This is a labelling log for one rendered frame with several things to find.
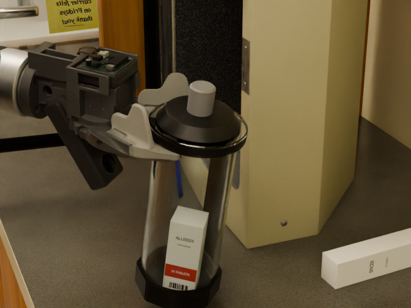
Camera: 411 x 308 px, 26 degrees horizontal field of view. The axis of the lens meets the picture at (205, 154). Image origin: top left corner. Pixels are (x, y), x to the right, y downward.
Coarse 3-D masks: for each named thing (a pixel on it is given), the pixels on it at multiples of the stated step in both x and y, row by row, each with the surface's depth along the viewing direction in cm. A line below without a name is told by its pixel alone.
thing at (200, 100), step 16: (192, 96) 94; (208, 96) 93; (160, 112) 95; (176, 112) 94; (192, 112) 94; (208, 112) 94; (224, 112) 96; (176, 128) 93; (192, 128) 92; (208, 128) 92; (224, 128) 93
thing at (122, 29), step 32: (0, 0) 130; (32, 0) 131; (64, 0) 132; (96, 0) 134; (128, 0) 135; (0, 32) 132; (32, 32) 133; (64, 32) 134; (96, 32) 136; (128, 32) 137; (0, 128) 138; (32, 128) 139
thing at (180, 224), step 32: (160, 128) 94; (192, 160) 93; (224, 160) 95; (160, 192) 97; (192, 192) 95; (224, 192) 98; (160, 224) 99; (192, 224) 98; (224, 224) 102; (160, 256) 101; (192, 256) 100; (192, 288) 102
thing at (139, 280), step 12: (168, 144) 92; (240, 144) 94; (144, 276) 104; (216, 276) 105; (144, 288) 104; (156, 288) 103; (168, 288) 102; (204, 288) 103; (216, 288) 106; (156, 300) 103; (168, 300) 103; (180, 300) 102; (192, 300) 103; (204, 300) 104
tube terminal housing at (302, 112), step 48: (288, 0) 110; (336, 0) 114; (288, 48) 112; (336, 48) 118; (288, 96) 115; (336, 96) 122; (288, 144) 118; (336, 144) 127; (240, 192) 121; (288, 192) 121; (336, 192) 132; (240, 240) 124; (288, 240) 124
